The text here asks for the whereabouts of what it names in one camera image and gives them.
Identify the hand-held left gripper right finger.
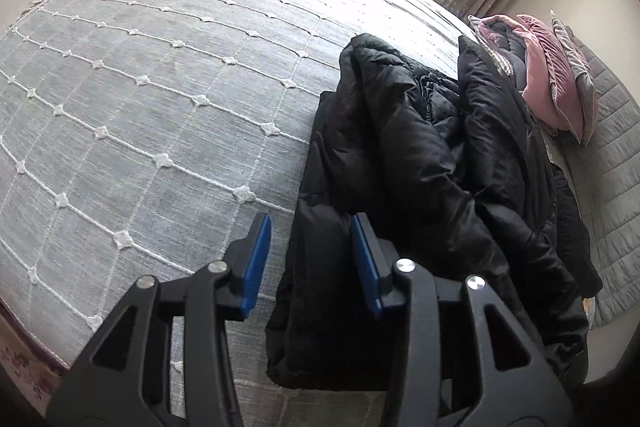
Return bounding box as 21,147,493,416
350,214,586,427

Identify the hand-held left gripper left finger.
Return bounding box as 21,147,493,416
47,213,272,427

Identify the black puffer jacket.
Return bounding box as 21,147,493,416
265,33,603,393

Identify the bed with grey checked bedspread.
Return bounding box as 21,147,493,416
0,0,596,427

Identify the pink velvet pillow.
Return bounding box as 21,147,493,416
515,13,586,142

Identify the folded pink grey quilt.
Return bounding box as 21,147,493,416
467,14,531,78

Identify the grey quilted headboard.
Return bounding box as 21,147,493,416
550,42,640,328

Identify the grey velvet pillow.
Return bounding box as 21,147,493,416
550,10,601,144

